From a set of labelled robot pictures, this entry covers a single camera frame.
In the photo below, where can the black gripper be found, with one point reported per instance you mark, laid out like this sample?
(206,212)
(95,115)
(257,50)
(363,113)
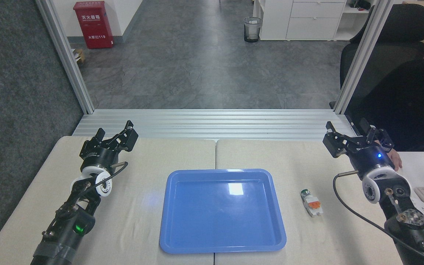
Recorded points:
(372,158)
(101,156)

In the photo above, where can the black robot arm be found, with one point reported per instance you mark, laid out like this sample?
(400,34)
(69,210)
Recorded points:
(68,224)
(403,217)

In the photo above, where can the blue plastic tray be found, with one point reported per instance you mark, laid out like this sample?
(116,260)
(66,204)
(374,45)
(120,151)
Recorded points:
(223,211)

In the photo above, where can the person's hand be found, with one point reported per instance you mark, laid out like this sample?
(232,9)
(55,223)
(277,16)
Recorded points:
(395,159)

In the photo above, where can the person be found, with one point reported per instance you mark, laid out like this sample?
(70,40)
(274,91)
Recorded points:
(403,106)

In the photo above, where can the small cardboard box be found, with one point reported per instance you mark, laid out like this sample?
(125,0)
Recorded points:
(78,55)

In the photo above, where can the black office chair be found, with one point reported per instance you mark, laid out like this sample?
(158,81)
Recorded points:
(396,36)

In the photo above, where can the red fire extinguisher box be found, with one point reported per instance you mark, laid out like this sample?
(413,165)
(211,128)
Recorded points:
(93,24)

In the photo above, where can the white drawer cabinet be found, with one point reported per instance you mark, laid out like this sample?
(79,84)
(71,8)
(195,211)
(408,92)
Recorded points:
(307,18)

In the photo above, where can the black mesh waste bin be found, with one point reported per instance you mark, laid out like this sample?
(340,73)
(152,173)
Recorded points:
(252,29)

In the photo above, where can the white orange switch part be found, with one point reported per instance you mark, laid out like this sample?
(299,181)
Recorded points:
(311,202)

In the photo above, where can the silver aluminium post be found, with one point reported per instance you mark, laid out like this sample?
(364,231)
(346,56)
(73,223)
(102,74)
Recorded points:
(68,59)
(363,55)

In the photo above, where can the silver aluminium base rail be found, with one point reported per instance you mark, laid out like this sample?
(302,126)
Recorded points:
(212,123)

